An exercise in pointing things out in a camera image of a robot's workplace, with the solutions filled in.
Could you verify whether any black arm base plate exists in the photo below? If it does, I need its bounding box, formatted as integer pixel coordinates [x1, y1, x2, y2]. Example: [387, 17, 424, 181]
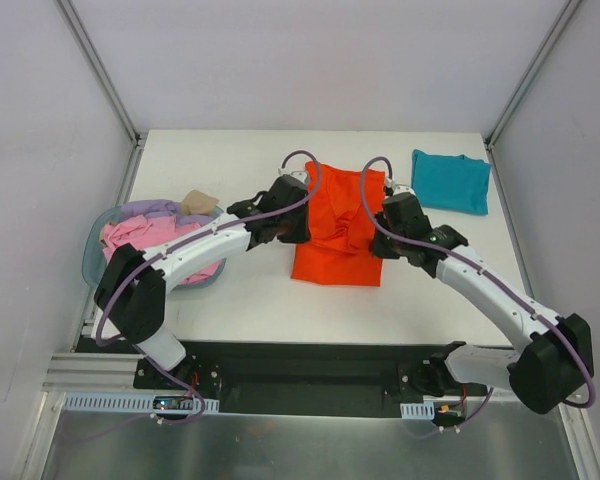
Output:
[132, 339, 486, 420]

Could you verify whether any right aluminium frame post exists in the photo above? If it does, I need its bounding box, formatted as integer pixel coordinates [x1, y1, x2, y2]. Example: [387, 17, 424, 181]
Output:
[484, 0, 586, 152]

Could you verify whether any lavender t shirt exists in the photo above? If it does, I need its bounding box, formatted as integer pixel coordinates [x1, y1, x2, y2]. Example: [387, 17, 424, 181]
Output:
[119, 199, 216, 227]

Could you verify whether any beige t shirt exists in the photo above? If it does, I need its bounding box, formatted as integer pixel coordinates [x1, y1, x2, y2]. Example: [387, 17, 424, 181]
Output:
[180, 190, 219, 216]

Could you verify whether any folded teal t shirt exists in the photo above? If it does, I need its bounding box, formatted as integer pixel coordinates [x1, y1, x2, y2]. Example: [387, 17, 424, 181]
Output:
[411, 150, 491, 216]

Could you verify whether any purple cable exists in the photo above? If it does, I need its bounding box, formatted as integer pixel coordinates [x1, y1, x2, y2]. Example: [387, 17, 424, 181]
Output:
[94, 149, 324, 426]
[360, 156, 597, 434]

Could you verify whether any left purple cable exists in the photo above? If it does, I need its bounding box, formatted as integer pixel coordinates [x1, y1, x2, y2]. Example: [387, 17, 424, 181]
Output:
[94, 149, 324, 426]

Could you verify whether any pink t shirt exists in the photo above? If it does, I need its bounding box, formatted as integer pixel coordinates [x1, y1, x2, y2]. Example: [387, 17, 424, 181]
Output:
[99, 214, 213, 262]

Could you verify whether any translucent blue basket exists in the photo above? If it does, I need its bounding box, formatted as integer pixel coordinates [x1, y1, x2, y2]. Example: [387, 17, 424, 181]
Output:
[82, 205, 223, 288]

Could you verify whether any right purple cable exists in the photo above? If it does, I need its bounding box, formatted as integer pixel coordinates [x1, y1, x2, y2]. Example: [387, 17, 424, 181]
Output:
[360, 156, 597, 434]

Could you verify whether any white cable duct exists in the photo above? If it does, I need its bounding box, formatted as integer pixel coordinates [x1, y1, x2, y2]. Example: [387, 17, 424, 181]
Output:
[64, 392, 202, 415]
[400, 401, 436, 421]

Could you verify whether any right white cable duct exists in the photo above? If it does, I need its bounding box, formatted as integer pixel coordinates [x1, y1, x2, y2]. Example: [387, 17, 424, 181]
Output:
[400, 401, 436, 421]

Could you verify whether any orange t shirt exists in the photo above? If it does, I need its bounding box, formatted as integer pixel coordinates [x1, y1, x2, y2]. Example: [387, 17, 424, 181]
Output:
[291, 162, 385, 287]

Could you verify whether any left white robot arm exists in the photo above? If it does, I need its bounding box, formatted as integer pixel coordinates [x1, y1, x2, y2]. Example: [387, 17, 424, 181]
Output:
[95, 172, 310, 389]

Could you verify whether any left white cable duct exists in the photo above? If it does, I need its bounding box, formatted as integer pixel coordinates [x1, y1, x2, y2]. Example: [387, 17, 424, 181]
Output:
[64, 392, 202, 415]

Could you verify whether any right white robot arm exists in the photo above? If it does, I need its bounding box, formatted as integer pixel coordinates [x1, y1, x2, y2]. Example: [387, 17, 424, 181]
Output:
[370, 187, 596, 414]

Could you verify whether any aluminium frame post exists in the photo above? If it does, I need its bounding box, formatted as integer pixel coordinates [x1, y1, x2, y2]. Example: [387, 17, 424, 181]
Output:
[54, 0, 142, 145]
[484, 0, 586, 152]

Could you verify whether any left aluminium frame post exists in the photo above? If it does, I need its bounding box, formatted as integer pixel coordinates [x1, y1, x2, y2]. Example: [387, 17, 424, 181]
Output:
[54, 0, 142, 145]

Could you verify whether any aluminium front rail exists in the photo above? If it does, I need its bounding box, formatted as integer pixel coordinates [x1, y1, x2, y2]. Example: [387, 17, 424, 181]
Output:
[42, 319, 146, 394]

